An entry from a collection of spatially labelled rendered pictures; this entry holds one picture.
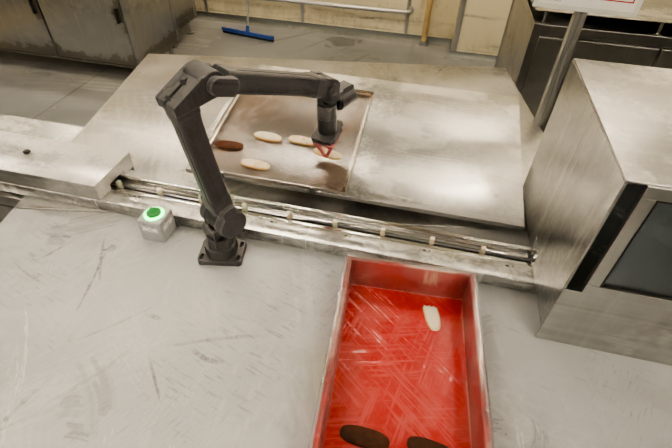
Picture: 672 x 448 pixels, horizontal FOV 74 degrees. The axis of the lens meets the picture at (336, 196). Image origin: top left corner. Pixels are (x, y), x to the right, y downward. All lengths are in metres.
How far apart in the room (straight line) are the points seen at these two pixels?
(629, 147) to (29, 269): 1.44
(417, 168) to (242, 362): 0.78
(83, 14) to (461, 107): 3.16
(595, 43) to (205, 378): 2.47
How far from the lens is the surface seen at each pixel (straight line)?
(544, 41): 2.77
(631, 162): 0.95
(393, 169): 1.42
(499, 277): 1.24
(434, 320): 1.15
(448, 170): 1.45
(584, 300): 1.11
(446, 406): 1.06
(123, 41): 4.01
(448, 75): 2.28
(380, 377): 1.06
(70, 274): 1.38
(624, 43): 2.87
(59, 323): 1.29
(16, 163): 1.69
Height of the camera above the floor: 1.76
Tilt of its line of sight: 41 degrees down
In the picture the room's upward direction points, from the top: 2 degrees clockwise
